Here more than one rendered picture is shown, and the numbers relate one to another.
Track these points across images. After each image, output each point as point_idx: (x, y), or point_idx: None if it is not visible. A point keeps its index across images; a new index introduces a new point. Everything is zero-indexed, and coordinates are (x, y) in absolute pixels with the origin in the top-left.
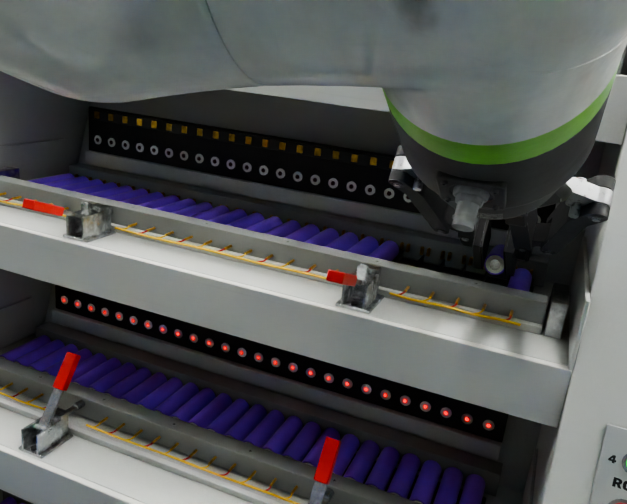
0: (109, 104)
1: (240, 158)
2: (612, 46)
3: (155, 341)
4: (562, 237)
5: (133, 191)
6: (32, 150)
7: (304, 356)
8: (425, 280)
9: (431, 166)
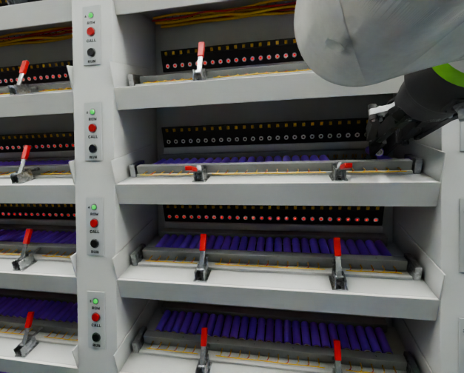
0: (166, 125)
1: (240, 135)
2: None
3: (219, 223)
4: (433, 129)
5: (200, 159)
6: (143, 152)
7: (291, 212)
8: (359, 163)
9: (452, 96)
